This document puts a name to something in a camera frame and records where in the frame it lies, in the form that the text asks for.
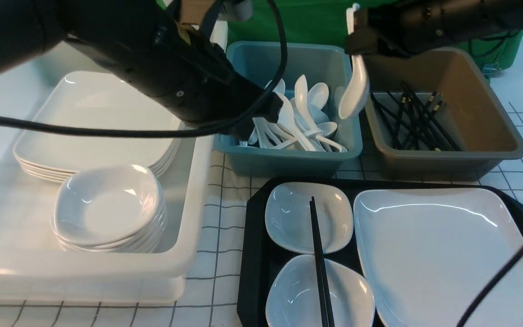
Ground white bowl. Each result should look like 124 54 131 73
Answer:
264 182 354 254
50 165 167 248
265 254 375 327

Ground white ceramic spoon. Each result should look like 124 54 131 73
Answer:
338 4 370 120

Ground black chopstick pair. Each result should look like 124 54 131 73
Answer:
310 197 335 327

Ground large white rice plate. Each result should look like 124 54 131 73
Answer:
353 188 523 327

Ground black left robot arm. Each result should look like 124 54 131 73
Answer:
0 0 288 140

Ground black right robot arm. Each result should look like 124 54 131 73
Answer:
344 0 523 58

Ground top stacked white square plate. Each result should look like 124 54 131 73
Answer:
13 72 183 173

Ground pile of white spoons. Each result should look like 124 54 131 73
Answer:
238 74 347 153

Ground black serving tray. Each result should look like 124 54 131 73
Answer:
237 177 523 327

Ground teal plastic spoon bin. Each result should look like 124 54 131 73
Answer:
213 41 363 178

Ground lower stacked white bowls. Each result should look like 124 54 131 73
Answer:
52 199 167 254

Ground pile of black chopsticks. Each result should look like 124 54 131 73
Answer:
370 80 463 152

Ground brown plastic chopstick bin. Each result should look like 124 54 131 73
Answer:
365 48 523 181

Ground lower stacked white plates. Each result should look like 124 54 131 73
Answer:
13 139 181 183

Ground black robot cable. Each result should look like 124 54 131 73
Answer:
0 0 288 139

